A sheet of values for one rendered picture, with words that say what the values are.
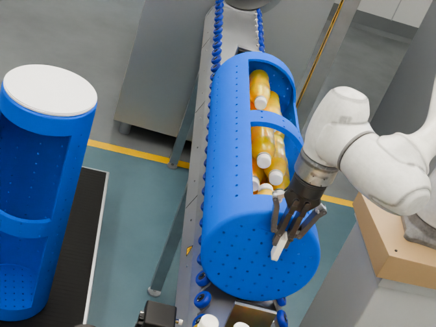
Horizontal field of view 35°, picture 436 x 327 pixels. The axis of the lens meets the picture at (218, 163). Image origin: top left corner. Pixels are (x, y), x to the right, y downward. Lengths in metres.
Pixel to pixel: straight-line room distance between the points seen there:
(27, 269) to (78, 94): 0.88
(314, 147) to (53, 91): 0.97
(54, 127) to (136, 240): 1.32
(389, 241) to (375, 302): 0.19
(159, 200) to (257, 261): 1.93
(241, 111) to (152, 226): 1.50
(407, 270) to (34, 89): 1.18
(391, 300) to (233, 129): 0.66
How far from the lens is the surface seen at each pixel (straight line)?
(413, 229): 2.04
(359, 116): 1.37
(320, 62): 2.87
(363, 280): 2.09
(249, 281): 1.69
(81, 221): 3.04
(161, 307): 1.57
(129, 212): 3.40
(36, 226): 2.28
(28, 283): 2.72
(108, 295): 2.97
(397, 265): 1.93
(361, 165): 1.32
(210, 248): 1.62
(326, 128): 1.37
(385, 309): 2.08
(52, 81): 2.17
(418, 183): 1.30
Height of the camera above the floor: 2.10
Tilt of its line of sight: 32 degrees down
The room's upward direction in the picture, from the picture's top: 21 degrees clockwise
